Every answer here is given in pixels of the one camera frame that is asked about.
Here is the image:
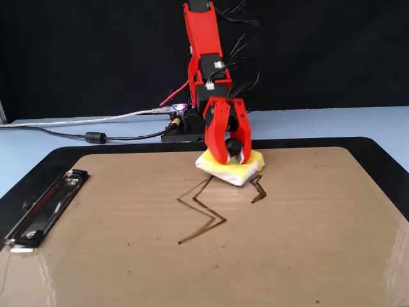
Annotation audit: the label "silver metal clipboard clip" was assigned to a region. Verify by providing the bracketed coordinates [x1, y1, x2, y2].
[2, 168, 91, 253]

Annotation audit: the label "black backdrop cloth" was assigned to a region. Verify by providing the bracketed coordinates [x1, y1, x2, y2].
[0, 0, 409, 124]

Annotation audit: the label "red wire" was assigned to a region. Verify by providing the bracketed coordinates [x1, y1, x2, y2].
[159, 79, 190, 107]

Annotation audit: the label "yellow and white sponge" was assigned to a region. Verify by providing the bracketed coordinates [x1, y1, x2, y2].
[194, 148, 266, 188]

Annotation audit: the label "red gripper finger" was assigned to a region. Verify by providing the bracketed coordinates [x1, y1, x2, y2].
[224, 99, 253, 165]
[204, 102, 231, 165]

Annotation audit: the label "silver braided USB cable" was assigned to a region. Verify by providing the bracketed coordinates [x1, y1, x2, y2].
[0, 107, 172, 129]

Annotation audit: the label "black desk mat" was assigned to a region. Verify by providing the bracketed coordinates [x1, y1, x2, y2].
[0, 136, 409, 255]

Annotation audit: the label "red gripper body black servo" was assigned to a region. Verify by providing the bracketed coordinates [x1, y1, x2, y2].
[203, 95, 247, 132]

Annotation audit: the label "black robot servo wires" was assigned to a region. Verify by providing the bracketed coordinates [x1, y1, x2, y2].
[166, 0, 263, 113]

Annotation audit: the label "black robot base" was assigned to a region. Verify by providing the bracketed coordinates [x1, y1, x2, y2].
[160, 107, 207, 143]

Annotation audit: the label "controller board with LEDs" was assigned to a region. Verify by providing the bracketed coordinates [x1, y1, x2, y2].
[169, 102, 189, 116]

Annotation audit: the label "brown clipboard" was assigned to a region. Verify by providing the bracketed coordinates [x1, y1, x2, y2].
[0, 146, 409, 307]

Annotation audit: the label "black power cable with ferrite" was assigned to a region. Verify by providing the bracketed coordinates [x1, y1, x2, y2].
[19, 120, 183, 145]

